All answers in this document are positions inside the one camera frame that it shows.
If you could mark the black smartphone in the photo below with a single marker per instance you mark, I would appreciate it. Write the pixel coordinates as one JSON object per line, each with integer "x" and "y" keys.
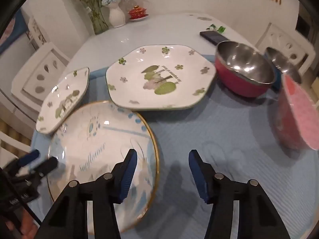
{"x": 214, "y": 37}

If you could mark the blue steel bowl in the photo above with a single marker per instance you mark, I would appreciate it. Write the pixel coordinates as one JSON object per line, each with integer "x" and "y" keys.
{"x": 281, "y": 59}

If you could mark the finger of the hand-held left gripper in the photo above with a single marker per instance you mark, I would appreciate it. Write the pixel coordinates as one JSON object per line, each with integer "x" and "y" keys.
{"x": 47, "y": 166}
{"x": 31, "y": 155}

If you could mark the white carved dining chair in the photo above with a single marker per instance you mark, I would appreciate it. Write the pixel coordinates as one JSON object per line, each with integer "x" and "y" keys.
{"x": 10, "y": 139}
{"x": 57, "y": 54}
{"x": 274, "y": 37}

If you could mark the large hexagonal floral plate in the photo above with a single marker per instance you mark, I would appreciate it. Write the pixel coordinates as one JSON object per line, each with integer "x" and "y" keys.
{"x": 139, "y": 89}

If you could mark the clear glass vase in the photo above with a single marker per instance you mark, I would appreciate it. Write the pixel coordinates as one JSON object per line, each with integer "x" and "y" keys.
{"x": 99, "y": 25}

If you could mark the person's left hand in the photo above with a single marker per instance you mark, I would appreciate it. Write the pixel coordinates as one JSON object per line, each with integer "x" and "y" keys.
{"x": 27, "y": 229}

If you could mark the light blue table mat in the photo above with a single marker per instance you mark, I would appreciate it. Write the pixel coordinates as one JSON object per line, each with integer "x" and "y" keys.
{"x": 199, "y": 129}

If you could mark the round gold-rimmed blue-patterned plate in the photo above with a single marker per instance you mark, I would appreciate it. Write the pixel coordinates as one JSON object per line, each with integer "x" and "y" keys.
{"x": 82, "y": 139}

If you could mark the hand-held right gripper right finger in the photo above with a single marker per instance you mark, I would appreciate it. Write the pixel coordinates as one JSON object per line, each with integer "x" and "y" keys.
{"x": 199, "y": 176}

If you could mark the small hexagonal floral plate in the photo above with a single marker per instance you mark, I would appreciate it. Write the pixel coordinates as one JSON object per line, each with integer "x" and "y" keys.
{"x": 57, "y": 97}

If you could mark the dark kitchen appliance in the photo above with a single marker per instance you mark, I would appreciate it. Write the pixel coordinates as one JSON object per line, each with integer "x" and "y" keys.
{"x": 302, "y": 25}

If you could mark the white ceramic vase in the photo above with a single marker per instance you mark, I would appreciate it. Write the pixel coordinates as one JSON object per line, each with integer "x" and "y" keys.
{"x": 116, "y": 17}

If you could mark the white printed tablecloth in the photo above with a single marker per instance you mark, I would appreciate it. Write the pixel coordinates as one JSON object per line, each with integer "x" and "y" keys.
{"x": 162, "y": 29}

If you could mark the blue cloth appliance cover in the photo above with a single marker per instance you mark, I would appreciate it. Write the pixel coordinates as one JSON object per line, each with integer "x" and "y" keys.
{"x": 18, "y": 22}

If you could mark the white red-trimmed saucer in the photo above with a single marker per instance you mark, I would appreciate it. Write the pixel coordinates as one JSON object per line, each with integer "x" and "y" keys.
{"x": 145, "y": 17}

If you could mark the red steel bowl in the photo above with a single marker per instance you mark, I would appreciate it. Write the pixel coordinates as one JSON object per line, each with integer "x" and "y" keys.
{"x": 239, "y": 84}

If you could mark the red lidded tea cup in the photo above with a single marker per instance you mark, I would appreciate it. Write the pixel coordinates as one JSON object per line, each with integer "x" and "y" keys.
{"x": 137, "y": 12}

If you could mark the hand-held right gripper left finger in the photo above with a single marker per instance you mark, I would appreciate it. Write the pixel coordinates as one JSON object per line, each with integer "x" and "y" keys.
{"x": 128, "y": 174}

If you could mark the pink bowl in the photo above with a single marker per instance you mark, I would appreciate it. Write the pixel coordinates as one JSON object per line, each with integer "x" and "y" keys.
{"x": 291, "y": 119}

